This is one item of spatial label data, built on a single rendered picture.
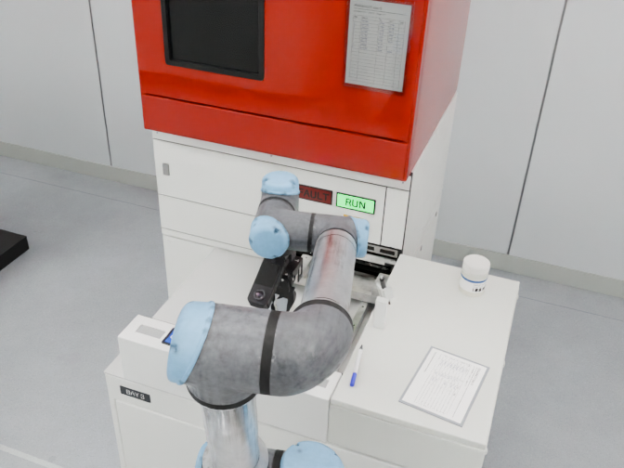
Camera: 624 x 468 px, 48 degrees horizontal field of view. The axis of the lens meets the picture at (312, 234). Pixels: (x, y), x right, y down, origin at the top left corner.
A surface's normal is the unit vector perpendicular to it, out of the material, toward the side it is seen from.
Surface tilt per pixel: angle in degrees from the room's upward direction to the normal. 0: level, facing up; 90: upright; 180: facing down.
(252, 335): 29
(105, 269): 0
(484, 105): 90
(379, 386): 0
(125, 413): 90
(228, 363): 69
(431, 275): 0
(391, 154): 90
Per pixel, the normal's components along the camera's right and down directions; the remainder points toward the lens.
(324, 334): 0.62, -0.45
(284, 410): -0.35, 0.50
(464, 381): 0.04, -0.84
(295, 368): 0.29, 0.19
